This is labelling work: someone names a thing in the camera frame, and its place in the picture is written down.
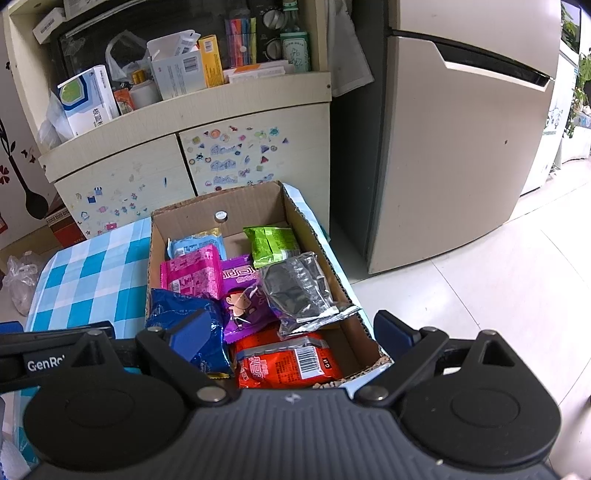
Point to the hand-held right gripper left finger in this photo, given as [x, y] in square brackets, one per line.
[194, 337]

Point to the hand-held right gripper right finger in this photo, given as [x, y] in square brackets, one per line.
[395, 334]

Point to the blue foil snack bag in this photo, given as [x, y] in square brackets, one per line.
[166, 314]

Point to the purple snack packet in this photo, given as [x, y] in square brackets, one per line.
[244, 304]

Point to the pink snack packet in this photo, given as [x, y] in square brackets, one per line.
[191, 274]

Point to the red snack packet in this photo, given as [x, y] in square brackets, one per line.
[277, 364]

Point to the light blue snack packet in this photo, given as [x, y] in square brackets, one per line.
[194, 244]

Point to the silver foil snack packet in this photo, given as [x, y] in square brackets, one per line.
[295, 290]

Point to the green snack packet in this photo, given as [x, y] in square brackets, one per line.
[272, 244]

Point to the cardboard box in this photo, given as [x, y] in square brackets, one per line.
[249, 207]

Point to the clear plastic bag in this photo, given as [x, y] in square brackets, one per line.
[23, 281]

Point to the blue white checkered tablecloth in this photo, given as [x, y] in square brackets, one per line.
[83, 277]

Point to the red brown carton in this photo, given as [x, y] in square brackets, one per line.
[64, 226]

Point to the cream cabinet with stickers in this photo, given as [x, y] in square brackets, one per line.
[138, 170]

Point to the beige refrigerator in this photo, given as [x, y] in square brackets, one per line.
[438, 161]

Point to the orange packet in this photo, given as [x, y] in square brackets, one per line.
[123, 101]

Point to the white bottle yellow cap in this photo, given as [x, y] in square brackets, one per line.
[145, 94]

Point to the white blue medicine box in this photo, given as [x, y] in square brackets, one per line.
[92, 101]

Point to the white open box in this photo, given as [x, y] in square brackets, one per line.
[180, 78]

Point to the flat white pink box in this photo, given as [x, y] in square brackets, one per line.
[258, 71]

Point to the orange yellow box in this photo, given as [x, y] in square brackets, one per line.
[212, 60]

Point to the hanging white cloth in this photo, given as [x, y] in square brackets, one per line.
[348, 55]

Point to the pack of coloured pens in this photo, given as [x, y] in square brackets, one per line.
[240, 41]

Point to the green labelled bottle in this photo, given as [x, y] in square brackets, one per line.
[295, 50]

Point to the green potted plant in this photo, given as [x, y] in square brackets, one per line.
[579, 69]

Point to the black vase wall sticker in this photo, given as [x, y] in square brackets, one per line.
[34, 203]

